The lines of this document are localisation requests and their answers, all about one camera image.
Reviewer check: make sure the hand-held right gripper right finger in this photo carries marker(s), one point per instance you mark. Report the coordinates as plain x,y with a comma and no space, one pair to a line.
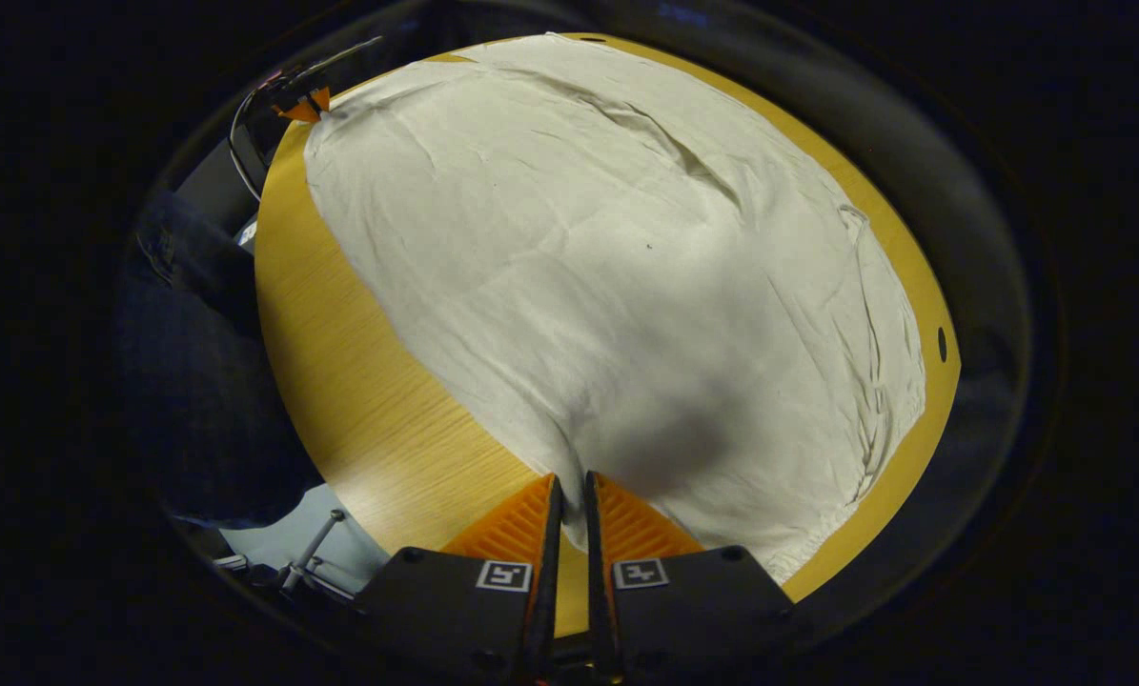
596,591

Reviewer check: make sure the metal stand leg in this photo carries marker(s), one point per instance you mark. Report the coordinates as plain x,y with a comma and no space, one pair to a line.
310,553

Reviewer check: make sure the white jeans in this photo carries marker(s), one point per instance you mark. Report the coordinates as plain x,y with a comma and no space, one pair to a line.
607,286

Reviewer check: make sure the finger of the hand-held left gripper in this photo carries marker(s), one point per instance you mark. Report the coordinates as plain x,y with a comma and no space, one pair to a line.
302,110

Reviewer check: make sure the person's dark trousers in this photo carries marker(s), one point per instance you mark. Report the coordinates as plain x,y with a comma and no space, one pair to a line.
197,381

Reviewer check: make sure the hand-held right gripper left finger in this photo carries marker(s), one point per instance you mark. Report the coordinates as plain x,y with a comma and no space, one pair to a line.
545,591

